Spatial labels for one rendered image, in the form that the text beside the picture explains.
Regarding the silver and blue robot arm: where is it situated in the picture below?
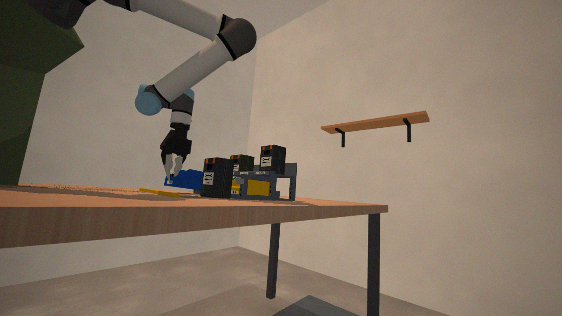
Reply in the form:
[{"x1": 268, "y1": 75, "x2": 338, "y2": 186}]
[{"x1": 26, "y1": 0, "x2": 257, "y2": 125}]

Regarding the grey metal shelf rack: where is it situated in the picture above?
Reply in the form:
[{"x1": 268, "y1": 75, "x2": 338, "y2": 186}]
[{"x1": 231, "y1": 162, "x2": 297, "y2": 201}]

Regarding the yellow bar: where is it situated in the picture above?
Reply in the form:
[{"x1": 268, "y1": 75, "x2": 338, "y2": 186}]
[{"x1": 139, "y1": 188, "x2": 179, "y2": 198}]

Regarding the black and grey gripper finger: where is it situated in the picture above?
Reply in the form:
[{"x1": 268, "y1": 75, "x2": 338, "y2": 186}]
[
  {"x1": 172, "y1": 154, "x2": 187, "y2": 177},
  {"x1": 161, "y1": 146, "x2": 173, "y2": 180}
]

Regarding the blue bin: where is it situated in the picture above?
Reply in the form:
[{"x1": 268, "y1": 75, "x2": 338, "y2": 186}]
[{"x1": 165, "y1": 169, "x2": 203, "y2": 190}]

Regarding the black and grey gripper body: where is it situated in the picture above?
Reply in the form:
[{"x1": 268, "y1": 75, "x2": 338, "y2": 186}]
[{"x1": 165, "y1": 122, "x2": 192, "y2": 156}]

